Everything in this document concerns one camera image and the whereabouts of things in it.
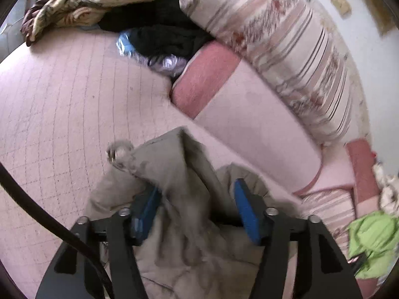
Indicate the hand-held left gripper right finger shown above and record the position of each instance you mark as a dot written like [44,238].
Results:
[247,215]

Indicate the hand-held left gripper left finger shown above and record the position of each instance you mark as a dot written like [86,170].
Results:
[145,215]

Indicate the olive quilted puffer jacket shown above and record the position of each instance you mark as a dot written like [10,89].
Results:
[180,174]

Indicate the pile of black clothes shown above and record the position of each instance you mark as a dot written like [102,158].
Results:
[162,37]

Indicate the striped floral sofa cushion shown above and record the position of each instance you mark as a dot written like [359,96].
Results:
[330,211]

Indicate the pink sofa bolster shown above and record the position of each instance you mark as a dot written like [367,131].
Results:
[249,121]

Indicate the pink sofa armrest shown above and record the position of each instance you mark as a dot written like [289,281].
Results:
[361,168]

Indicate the green quilted cloth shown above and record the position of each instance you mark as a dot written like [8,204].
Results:
[371,236]

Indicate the pink sofa bed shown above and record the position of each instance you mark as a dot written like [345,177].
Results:
[62,115]

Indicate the white crumpled cloth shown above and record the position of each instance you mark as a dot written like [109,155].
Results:
[388,190]

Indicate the clear plastic bag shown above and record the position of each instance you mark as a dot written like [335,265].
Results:
[170,64]

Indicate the blue plastic bag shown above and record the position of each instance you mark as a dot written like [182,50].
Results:
[124,45]

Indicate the long striped floral cushion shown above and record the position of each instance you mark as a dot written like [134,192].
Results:
[280,46]

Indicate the brown floral blanket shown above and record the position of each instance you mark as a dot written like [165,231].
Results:
[78,3]

